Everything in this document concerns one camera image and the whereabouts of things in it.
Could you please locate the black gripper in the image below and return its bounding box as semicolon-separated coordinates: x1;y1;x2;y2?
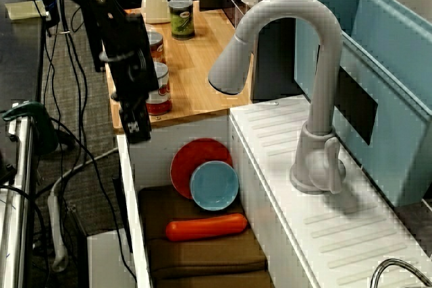
99;13;159;144

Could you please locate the tomato soup can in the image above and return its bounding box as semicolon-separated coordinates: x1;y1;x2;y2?
145;61;173;117

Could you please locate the brown beans can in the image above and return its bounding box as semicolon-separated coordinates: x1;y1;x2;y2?
146;30;167;65

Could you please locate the red plate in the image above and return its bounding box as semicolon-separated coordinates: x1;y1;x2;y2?
169;138;234;200

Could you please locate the wooden countertop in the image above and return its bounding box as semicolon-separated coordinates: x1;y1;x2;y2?
104;1;254;134

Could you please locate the green clamp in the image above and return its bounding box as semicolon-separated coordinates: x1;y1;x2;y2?
1;100;60;156

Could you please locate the light blue bowl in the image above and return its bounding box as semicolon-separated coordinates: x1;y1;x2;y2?
189;161;240;211

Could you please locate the green peas can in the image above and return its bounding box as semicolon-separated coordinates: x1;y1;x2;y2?
168;0;196;41

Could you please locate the orange toy sausage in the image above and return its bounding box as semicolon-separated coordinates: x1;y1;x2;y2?
165;213;248;243

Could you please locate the white power strip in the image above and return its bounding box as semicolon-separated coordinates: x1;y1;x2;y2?
47;188;69;272

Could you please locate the white box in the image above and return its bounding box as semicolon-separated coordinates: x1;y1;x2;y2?
86;229;136;288

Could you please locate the brown folded cloth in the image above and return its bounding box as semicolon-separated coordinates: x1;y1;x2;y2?
137;185;274;288

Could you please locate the yellow sticky notepad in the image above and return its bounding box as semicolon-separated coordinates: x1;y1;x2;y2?
5;0;50;21

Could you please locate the grey toy faucet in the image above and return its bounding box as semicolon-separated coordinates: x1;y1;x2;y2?
207;0;347;196

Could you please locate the white toy sink unit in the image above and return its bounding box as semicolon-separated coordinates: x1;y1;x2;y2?
116;94;432;288

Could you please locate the teal plastic bin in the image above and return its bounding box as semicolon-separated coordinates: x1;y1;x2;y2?
289;0;432;208

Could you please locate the black cable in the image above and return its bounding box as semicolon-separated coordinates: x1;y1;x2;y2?
43;0;88;174
50;117;138;284

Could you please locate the white cable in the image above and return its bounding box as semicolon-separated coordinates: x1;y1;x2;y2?
50;147;119;198

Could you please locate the metal frame rail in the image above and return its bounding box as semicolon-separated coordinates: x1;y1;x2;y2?
0;115;34;288

